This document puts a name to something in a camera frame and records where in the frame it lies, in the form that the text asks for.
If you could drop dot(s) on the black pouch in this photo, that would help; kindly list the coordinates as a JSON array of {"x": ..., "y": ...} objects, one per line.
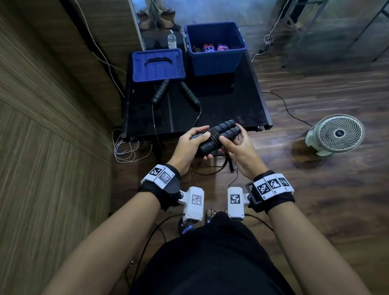
[{"x": 156, "y": 41}]

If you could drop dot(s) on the white water bottle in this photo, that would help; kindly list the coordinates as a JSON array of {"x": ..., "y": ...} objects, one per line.
[{"x": 172, "y": 41}]

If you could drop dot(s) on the blue bin lid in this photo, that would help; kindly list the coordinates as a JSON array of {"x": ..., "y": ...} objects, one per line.
[{"x": 142, "y": 74}]

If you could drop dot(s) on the person's right forearm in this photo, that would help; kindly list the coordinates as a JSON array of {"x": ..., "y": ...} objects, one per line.
[{"x": 310, "y": 249}]

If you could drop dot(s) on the person's black clothing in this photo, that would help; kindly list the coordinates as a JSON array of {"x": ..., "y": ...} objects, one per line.
[{"x": 212, "y": 258}]

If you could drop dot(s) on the black glossy low table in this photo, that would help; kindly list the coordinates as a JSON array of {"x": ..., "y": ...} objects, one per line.
[{"x": 240, "y": 106}]

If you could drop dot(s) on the person's right hand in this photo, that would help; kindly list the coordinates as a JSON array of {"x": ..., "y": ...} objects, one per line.
[{"x": 247, "y": 158}]

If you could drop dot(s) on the black wristband with marker tags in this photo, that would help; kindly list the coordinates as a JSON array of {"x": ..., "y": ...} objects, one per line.
[
  {"x": 161, "y": 185},
  {"x": 272, "y": 190}
]

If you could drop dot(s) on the person's foot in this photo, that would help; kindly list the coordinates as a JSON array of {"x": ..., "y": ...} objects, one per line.
[
  {"x": 210, "y": 214},
  {"x": 187, "y": 227}
]

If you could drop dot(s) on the blue plastic bin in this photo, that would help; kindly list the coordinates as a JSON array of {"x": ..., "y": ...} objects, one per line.
[{"x": 215, "y": 65}]

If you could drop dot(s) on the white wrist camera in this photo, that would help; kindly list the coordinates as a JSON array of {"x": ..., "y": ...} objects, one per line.
[
  {"x": 235, "y": 202},
  {"x": 194, "y": 203}
]

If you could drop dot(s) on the white floor fan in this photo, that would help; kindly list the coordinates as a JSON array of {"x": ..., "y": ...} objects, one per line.
[{"x": 337, "y": 133}]

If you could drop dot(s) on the person's left forearm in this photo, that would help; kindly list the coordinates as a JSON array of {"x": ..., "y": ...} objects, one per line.
[{"x": 106, "y": 246}]

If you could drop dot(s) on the person's right foot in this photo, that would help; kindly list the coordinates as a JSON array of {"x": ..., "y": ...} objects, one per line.
[{"x": 210, "y": 214}]

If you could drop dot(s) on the person's left foot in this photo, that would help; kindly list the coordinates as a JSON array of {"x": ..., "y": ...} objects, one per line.
[{"x": 187, "y": 227}]

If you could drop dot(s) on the person's left hand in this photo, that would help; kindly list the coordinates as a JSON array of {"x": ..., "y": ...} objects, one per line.
[{"x": 187, "y": 149}]

